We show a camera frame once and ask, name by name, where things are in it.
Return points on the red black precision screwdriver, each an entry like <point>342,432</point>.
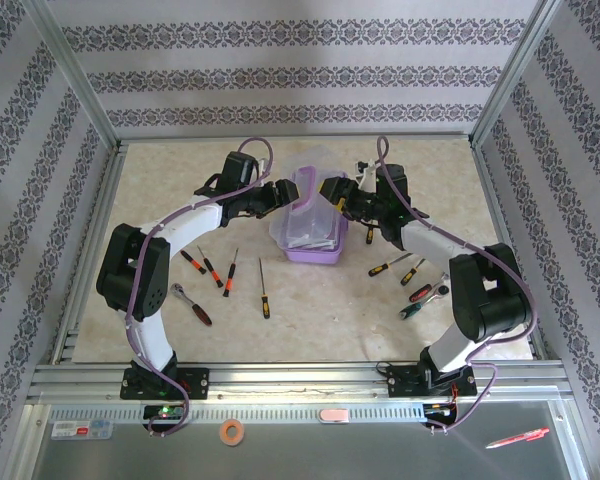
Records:
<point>210,270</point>
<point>194,262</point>
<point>230,277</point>

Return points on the red pen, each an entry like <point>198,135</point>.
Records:
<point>517,438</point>

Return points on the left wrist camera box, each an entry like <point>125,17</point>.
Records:
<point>264,166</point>

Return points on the aluminium side rail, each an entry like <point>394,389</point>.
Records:
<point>496,200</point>
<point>84,280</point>

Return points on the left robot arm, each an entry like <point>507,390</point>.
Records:
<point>135,270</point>

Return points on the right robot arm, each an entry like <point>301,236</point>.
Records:
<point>485,300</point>

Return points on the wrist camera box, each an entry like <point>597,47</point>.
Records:
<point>367,172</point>
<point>264,166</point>

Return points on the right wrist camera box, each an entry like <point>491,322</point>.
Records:
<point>367,172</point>

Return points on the aluminium mounting rail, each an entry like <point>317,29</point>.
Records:
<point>300,380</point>

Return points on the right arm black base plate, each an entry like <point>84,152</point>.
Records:
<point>400,382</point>

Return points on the white label sticker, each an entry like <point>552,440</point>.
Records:
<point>80,430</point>

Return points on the controller board green light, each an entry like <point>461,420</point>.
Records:
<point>166,411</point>

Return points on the pink eraser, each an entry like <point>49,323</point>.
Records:
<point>334,416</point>

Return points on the orange tape roll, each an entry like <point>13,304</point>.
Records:
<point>225,432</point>

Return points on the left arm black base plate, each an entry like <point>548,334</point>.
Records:
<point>200,382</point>

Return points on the purple toolbox with clear lid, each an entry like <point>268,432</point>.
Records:
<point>310,235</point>

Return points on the aluminium frame post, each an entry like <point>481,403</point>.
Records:
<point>76,75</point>
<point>514,75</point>

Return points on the aluminium rear rail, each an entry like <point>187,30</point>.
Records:
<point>205,136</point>

